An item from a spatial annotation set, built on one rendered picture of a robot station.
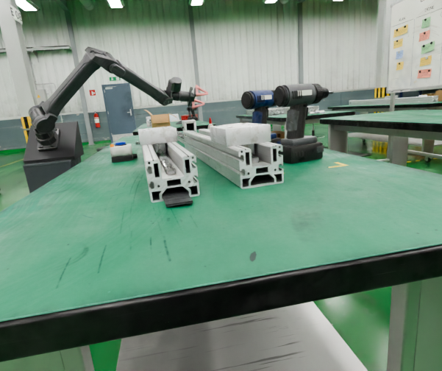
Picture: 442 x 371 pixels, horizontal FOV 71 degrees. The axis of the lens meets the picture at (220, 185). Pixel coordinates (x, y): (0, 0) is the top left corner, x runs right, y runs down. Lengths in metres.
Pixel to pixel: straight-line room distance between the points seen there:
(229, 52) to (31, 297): 12.59
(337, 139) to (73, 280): 2.75
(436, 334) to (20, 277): 0.63
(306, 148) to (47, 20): 12.64
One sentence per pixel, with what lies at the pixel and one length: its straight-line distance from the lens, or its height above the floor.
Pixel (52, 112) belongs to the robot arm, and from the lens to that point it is 1.53.
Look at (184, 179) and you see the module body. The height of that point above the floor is 0.82.
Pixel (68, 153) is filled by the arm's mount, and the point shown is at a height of 0.81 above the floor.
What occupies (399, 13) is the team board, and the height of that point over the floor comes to 1.81.
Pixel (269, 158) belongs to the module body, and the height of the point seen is 0.84.
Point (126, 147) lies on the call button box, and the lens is 1.26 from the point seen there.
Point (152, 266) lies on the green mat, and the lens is 0.38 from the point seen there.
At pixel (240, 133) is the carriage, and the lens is 0.72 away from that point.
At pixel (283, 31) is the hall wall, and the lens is 13.63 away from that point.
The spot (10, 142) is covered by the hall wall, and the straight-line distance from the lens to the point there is 13.54.
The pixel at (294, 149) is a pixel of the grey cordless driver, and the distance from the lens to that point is 0.90.
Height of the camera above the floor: 0.95
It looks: 14 degrees down
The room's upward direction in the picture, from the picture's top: 5 degrees counter-clockwise
